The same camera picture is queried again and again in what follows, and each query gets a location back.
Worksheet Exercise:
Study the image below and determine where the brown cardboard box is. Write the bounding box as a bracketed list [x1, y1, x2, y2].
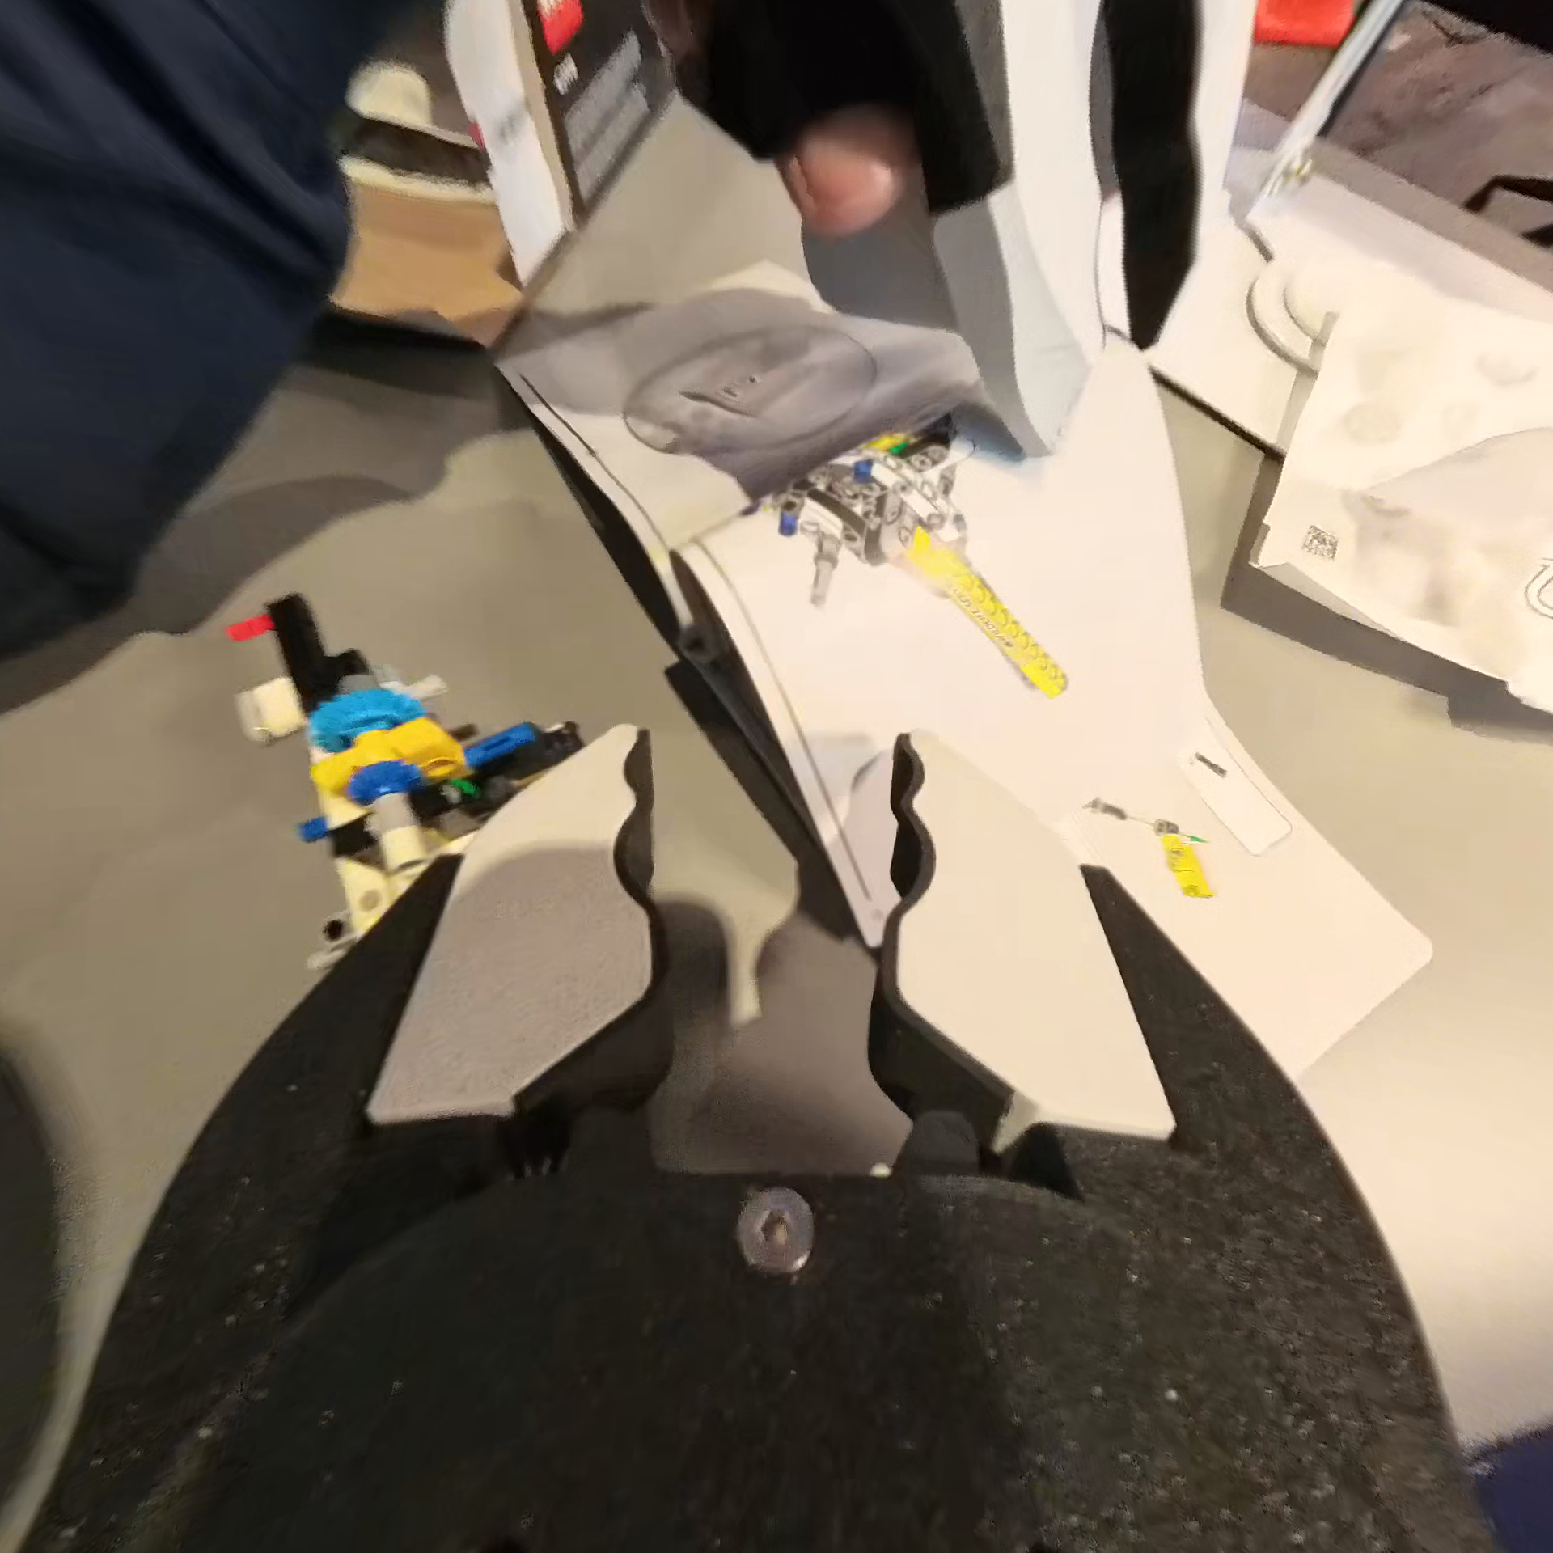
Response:
[327, 182, 525, 348]

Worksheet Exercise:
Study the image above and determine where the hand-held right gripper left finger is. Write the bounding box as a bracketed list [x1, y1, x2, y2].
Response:
[364, 725, 674, 1125]

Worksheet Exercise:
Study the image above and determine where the dark toy set box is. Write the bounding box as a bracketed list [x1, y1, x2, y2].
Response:
[441, 0, 680, 287]

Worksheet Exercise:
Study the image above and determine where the person's left hand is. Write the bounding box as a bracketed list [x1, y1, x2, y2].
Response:
[776, 108, 926, 239]

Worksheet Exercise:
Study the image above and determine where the partly built lego model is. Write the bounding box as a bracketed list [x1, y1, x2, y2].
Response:
[223, 592, 584, 973]

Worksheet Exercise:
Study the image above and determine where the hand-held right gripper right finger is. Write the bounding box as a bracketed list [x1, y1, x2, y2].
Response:
[867, 731, 1177, 1154]

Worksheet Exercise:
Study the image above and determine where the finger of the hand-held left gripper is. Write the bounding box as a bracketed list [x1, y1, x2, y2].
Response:
[800, 0, 1107, 461]
[1098, 0, 1259, 354]

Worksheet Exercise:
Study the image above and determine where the orange traffic cone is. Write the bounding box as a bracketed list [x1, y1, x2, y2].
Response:
[1253, 0, 1375, 50]

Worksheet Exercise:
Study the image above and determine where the lego instruction booklet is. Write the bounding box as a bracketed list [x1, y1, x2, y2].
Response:
[497, 261, 1432, 1082]

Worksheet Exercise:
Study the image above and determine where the white lamp base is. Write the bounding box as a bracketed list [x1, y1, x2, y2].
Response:
[1146, 0, 1553, 461]

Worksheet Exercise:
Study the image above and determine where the person's dark blue jacket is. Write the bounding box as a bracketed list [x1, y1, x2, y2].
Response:
[0, 0, 408, 662]

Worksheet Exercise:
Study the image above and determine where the crumpled white paper bag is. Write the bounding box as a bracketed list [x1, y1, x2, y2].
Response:
[1255, 237, 1553, 718]

